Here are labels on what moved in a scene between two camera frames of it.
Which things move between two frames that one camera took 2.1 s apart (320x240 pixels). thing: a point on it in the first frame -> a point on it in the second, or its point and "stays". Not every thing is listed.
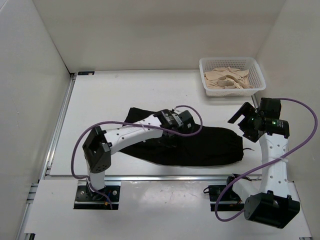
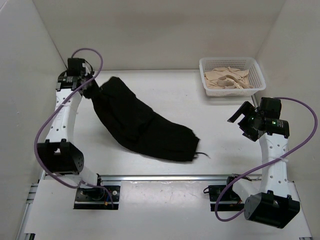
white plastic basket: (231, 76) stays
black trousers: (206, 146) -> (131, 122)
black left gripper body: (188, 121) -> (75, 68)
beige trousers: (227, 78) stays
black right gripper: (246, 109) stays
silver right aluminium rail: (255, 101) stays
